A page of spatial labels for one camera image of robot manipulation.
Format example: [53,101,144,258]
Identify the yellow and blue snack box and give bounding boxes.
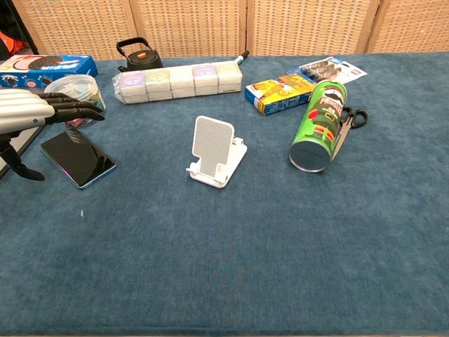
[244,74,319,117]

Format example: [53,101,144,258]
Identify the white phone stand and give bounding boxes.
[185,115,248,190]

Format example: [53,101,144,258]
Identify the wrapped row of tissue packs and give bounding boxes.
[112,60,244,105]

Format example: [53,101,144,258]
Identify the black handled scissors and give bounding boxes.
[329,105,369,163]

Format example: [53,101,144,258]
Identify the blue Oreo cookie box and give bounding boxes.
[0,54,99,88]

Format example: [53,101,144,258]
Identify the wicker folding screen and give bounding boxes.
[12,0,449,60]

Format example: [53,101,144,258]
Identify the clear jar of colourful clips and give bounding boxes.
[43,74,107,129]

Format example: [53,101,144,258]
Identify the blue felt table cover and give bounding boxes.
[0,51,449,336]

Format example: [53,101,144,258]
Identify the black teapot with handle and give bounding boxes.
[116,37,165,73]

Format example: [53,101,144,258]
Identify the black smartphone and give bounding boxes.
[39,130,117,190]

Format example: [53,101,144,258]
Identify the binder clip blister pack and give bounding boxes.
[287,55,368,85]

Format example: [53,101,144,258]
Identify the green Pringles can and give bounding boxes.
[288,80,348,173]

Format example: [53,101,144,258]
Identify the orange fabric item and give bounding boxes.
[0,30,26,53]

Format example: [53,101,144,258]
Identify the silver laptop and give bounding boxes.
[0,125,45,179]

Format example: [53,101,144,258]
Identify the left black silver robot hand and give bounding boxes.
[0,88,106,182]

